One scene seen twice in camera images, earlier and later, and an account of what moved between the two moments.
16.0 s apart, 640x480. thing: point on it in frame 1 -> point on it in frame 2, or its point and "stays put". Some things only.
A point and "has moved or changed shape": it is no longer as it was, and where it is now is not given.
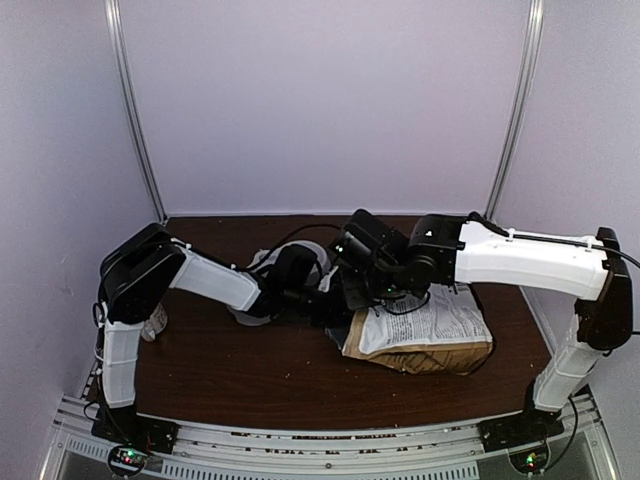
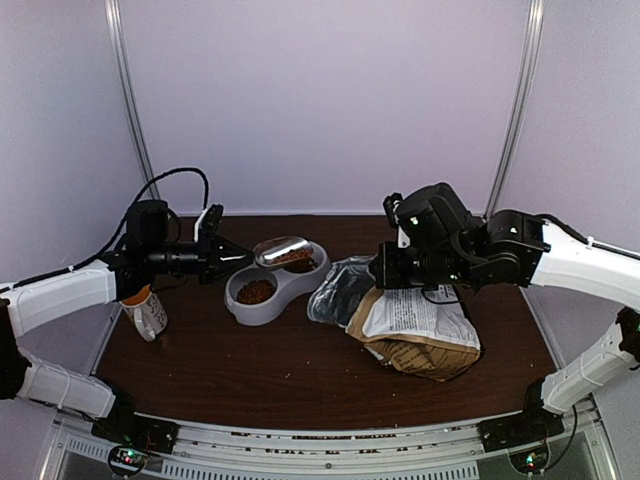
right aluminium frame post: [529, 67] stays put
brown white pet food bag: [446, 334] has moved or changed shape
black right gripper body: [359, 297] -> [395, 276]
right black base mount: [529, 428] stays put
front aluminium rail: [438, 451] stays put
